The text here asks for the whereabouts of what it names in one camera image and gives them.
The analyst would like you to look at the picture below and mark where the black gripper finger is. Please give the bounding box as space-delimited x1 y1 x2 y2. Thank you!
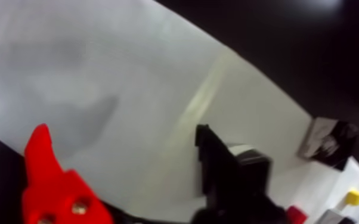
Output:
191 124 289 224

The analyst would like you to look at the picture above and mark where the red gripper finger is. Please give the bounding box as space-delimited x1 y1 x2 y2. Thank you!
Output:
21 123 115 224

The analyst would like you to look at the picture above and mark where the red cube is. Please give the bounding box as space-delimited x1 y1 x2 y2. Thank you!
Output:
286 205 308 224

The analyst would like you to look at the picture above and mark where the yellow cube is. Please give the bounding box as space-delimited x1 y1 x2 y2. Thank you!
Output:
342 188 359 208

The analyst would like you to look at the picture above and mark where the white paper sheet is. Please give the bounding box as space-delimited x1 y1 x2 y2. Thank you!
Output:
0 0 359 224

